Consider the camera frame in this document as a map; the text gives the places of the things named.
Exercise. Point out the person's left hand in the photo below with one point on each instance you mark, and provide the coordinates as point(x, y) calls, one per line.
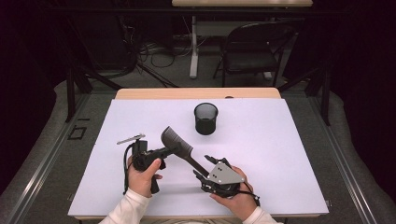
point(141, 182)

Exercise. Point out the black mesh cup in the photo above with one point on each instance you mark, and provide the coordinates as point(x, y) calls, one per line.
point(205, 123)

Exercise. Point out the aluminium floor rail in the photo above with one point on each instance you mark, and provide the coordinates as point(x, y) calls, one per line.
point(43, 165)
point(342, 161)

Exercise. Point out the black folding chair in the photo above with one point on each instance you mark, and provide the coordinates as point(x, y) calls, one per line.
point(249, 60)

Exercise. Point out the black metal stand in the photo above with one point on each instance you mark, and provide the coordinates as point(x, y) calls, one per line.
point(325, 96)
point(71, 93)

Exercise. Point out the white board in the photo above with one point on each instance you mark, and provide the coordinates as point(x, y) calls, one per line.
point(264, 149)

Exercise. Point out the black comb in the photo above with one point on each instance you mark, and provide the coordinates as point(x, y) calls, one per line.
point(174, 140)

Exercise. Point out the wooden table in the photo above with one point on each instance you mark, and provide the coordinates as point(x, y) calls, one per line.
point(186, 93)

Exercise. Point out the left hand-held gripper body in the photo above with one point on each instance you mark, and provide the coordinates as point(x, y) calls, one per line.
point(143, 158)

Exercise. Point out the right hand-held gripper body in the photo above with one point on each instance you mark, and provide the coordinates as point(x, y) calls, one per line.
point(224, 175)

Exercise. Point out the person's right hand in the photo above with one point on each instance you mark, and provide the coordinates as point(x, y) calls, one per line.
point(239, 203)

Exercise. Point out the white desk leg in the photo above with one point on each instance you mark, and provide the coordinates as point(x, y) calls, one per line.
point(194, 59)

